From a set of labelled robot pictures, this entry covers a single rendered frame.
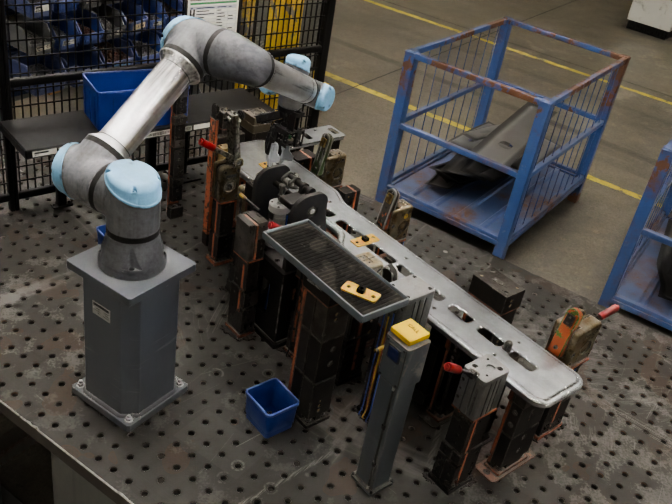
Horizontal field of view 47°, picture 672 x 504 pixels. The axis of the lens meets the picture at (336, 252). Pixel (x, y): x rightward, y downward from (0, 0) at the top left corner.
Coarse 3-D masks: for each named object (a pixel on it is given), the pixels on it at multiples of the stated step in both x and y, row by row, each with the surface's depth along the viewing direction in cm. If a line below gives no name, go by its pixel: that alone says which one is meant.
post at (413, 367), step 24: (384, 360) 165; (408, 360) 160; (384, 384) 168; (408, 384) 165; (384, 408) 170; (408, 408) 173; (384, 432) 172; (360, 456) 182; (384, 456) 177; (360, 480) 184; (384, 480) 184
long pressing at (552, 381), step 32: (256, 160) 251; (352, 224) 226; (416, 256) 217; (448, 288) 205; (448, 320) 193; (480, 320) 195; (480, 352) 185; (512, 352) 186; (544, 352) 188; (512, 384) 176; (544, 384) 178; (576, 384) 181
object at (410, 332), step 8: (408, 320) 164; (392, 328) 161; (400, 328) 161; (408, 328) 162; (416, 328) 162; (400, 336) 160; (408, 336) 159; (416, 336) 160; (424, 336) 160; (408, 344) 158
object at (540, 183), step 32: (480, 32) 448; (544, 32) 463; (416, 64) 394; (448, 64) 381; (448, 96) 453; (544, 96) 479; (608, 96) 446; (416, 128) 406; (448, 128) 474; (480, 128) 442; (512, 128) 440; (544, 128) 363; (384, 160) 422; (448, 160) 475; (480, 160) 388; (512, 160) 406; (544, 160) 396; (384, 192) 430; (416, 192) 431; (448, 192) 439; (480, 192) 445; (512, 192) 384; (544, 192) 458; (576, 192) 486; (480, 224) 413; (512, 224) 390
